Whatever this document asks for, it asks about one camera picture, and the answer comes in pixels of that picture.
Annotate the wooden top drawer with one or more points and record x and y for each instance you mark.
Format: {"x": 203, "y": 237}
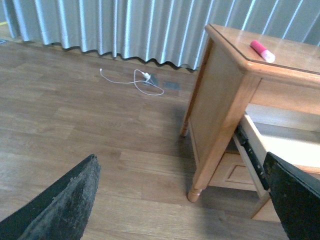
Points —
{"x": 292, "y": 136}

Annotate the grey pleated curtain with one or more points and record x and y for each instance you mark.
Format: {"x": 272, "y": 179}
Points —
{"x": 164, "y": 30}

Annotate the pink highlighter marker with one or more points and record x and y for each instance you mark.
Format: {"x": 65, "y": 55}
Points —
{"x": 267, "y": 55}

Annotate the wooden drawer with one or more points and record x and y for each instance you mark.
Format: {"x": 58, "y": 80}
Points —
{"x": 292, "y": 136}
{"x": 232, "y": 173}

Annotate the grey floor socket cover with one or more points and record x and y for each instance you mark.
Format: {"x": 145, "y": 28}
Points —
{"x": 150, "y": 80}

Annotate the grey floor outlet plate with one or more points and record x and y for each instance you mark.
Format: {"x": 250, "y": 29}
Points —
{"x": 172, "y": 85}

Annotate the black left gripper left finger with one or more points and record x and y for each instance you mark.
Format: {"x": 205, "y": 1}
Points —
{"x": 60, "y": 212}

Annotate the wooden nightstand cabinet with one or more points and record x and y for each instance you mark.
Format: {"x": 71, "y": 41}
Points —
{"x": 234, "y": 78}

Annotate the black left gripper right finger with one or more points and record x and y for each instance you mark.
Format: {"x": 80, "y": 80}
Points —
{"x": 295, "y": 195}

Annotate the wooden lower drawer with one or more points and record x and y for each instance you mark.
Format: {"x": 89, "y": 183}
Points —
{"x": 232, "y": 173}

